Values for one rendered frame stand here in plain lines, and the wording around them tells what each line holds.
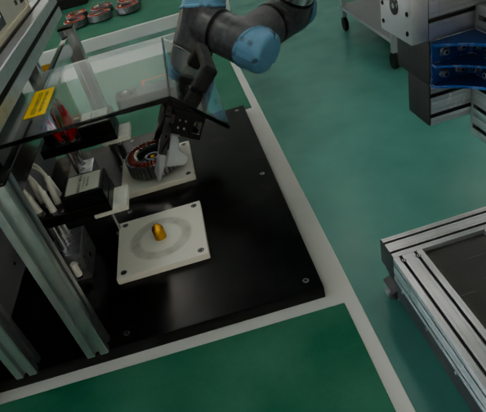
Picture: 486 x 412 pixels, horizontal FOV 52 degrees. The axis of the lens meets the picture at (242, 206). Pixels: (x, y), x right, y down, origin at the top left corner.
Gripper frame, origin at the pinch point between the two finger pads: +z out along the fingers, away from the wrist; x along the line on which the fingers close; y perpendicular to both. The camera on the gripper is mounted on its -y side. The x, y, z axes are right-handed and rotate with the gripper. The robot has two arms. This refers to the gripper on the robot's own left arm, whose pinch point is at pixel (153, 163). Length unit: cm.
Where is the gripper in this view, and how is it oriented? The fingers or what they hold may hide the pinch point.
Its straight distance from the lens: 104.5
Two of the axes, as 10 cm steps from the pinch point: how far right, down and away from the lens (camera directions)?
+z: -2.9, 8.2, 4.9
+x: -1.7, -5.5, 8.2
